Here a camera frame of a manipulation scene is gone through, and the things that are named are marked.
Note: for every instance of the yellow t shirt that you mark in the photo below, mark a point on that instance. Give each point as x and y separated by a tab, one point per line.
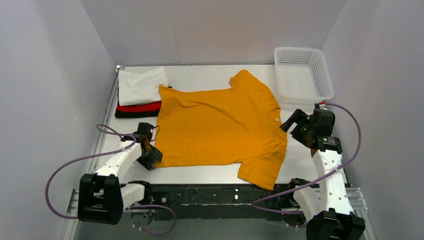
237	125

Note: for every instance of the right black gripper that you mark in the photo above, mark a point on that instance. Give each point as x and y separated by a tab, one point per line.
298	125

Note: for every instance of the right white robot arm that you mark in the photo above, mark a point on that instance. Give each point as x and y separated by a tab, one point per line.
331	215

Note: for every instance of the aluminium frame rail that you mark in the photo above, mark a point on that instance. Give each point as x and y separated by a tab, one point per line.
241	124

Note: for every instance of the white plastic basket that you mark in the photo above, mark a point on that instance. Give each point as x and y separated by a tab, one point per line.
302	75

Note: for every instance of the white folded t shirt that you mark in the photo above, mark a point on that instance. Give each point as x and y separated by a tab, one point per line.
138	89

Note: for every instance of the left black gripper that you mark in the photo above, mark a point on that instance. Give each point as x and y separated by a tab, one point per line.
151	157

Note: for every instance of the red folded t shirt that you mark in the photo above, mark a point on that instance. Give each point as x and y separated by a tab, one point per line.
139	108

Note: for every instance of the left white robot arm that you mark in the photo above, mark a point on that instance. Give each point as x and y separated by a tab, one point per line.
102	196

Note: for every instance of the black folded t shirt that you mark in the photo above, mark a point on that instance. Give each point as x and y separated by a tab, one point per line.
130	115

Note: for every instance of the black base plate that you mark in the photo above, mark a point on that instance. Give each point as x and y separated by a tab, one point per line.
187	201

